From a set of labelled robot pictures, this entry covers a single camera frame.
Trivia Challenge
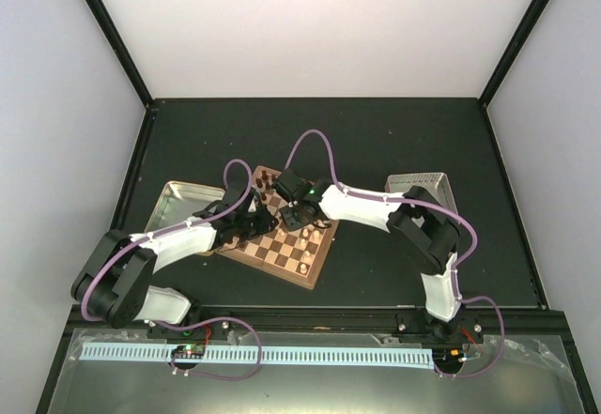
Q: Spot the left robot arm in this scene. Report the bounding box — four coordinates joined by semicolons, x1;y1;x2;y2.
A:
70;187;278;338

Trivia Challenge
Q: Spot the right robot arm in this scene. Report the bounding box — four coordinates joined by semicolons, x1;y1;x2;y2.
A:
273;169;461;342

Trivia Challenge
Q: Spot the wooden chess board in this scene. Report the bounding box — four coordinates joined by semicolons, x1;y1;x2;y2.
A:
217;165;339;289

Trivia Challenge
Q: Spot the left metal tray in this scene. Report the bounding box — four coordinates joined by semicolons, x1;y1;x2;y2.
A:
144;180;224;233

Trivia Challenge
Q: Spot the metal tray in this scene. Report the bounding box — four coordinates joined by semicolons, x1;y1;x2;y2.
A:
384;172;458;214
144;180;224;233

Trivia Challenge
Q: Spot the right metal tray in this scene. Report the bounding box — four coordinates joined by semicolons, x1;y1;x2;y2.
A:
384;172;458;214

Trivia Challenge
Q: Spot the white slotted cable duct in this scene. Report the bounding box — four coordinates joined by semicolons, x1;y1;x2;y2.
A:
79;343;435;370

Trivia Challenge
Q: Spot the black mounting rail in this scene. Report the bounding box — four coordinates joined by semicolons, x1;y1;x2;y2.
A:
69;304;569;343

